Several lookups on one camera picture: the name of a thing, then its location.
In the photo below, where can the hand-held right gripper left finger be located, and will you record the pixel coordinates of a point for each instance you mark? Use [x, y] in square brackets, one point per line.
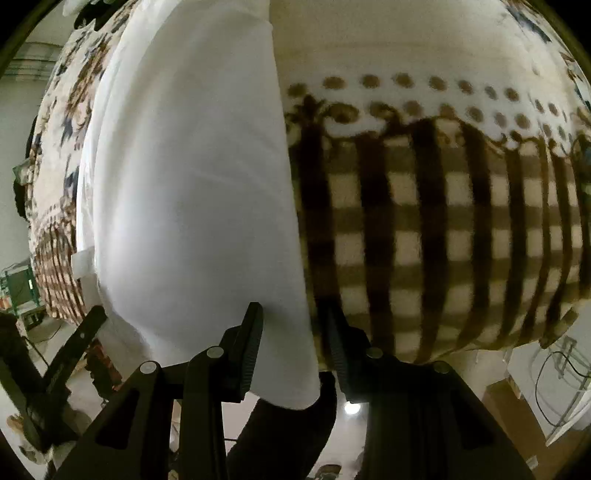
[253, 341]

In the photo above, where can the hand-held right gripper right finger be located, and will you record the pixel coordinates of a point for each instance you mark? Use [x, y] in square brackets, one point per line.
[336, 350]

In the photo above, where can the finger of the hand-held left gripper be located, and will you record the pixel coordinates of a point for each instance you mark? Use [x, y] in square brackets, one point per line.
[76, 346]

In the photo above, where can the white garment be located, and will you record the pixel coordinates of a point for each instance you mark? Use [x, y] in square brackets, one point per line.
[184, 207]

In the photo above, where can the green metal cart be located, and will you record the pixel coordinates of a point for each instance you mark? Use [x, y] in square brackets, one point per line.
[18, 286]

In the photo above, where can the dark cloth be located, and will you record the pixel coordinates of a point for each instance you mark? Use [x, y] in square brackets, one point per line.
[286, 429]

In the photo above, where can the brown checked floral blanket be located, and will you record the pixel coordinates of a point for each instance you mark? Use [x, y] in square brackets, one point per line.
[438, 207]

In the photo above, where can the cardboard box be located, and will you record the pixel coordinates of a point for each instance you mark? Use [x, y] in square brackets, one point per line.
[512, 415]

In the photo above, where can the white table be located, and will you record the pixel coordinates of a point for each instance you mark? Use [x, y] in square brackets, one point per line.
[565, 369]

